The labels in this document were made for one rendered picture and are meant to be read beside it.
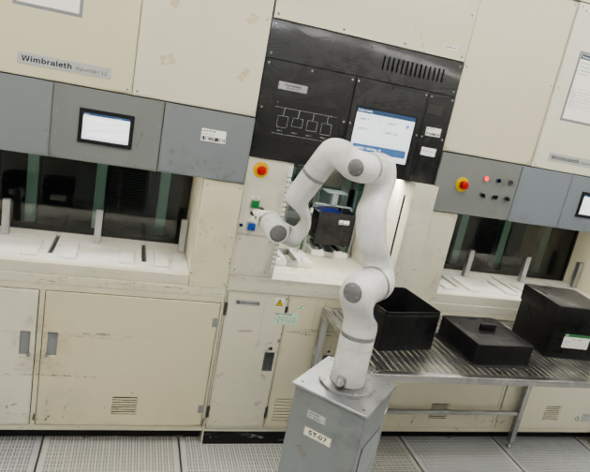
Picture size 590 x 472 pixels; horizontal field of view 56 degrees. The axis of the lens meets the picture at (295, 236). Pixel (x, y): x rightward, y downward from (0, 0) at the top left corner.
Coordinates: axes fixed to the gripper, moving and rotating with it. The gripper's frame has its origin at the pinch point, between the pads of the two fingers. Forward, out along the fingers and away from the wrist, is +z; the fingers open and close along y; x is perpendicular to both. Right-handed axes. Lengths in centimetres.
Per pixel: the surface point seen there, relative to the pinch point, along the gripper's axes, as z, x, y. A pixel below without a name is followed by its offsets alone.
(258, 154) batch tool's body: 12.4, 21.1, -2.1
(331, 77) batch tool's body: 12, 58, 22
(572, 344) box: -29, -36, 147
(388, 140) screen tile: 12, 36, 54
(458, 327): -25, -34, 89
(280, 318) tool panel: 12, -52, 21
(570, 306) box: -28, -19, 140
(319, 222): 54, -14, 46
